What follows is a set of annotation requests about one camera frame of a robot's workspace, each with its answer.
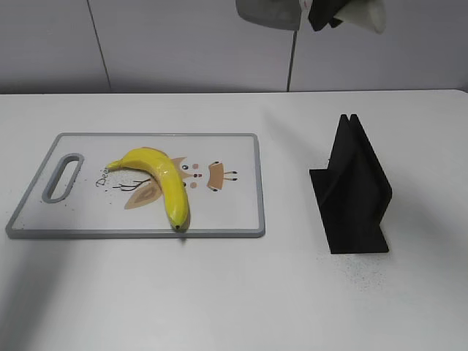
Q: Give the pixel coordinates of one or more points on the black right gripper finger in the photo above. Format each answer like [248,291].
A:
[323,12]

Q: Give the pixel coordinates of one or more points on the black knife stand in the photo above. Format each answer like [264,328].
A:
[352,192]

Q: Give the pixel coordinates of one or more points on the yellow plastic banana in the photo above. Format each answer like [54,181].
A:
[158,164]

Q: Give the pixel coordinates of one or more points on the white-handled kitchen knife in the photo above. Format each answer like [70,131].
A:
[286,15]

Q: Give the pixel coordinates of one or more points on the white grey-rimmed cutting board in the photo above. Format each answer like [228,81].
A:
[73,195]

